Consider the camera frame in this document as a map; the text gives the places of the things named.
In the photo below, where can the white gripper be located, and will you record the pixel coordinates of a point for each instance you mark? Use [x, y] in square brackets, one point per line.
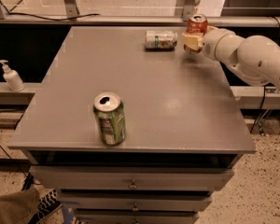
[212, 45]

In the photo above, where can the red coke can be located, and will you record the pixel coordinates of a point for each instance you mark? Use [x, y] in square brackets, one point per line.
[196, 24]

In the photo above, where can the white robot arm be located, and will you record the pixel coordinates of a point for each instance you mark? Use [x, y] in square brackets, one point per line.
[255, 59]

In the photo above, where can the green upright soda can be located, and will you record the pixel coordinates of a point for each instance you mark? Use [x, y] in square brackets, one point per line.
[108, 110]

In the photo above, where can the grey drawer cabinet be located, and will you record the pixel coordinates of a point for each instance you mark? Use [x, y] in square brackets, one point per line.
[179, 110]

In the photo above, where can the white pump soap bottle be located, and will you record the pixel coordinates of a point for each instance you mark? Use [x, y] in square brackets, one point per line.
[11, 77]

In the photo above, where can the top grey drawer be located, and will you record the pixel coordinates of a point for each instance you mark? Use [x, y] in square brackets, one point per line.
[133, 178]

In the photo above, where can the grey drawer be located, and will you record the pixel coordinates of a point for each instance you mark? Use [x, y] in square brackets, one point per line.
[135, 201]
[140, 217]
[133, 178]

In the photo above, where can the grey metal railing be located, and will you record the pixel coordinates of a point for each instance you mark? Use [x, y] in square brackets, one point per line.
[220, 13]

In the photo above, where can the middle grey drawer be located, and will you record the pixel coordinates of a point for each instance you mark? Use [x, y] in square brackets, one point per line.
[135, 201]

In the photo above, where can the bottom grey drawer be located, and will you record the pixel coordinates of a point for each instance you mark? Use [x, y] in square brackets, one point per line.
[140, 217]

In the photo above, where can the checkered shoe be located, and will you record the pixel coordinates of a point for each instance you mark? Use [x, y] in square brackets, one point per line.
[47, 206]

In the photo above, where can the khaki trouser leg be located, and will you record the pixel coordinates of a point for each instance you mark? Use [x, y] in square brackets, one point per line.
[19, 207]

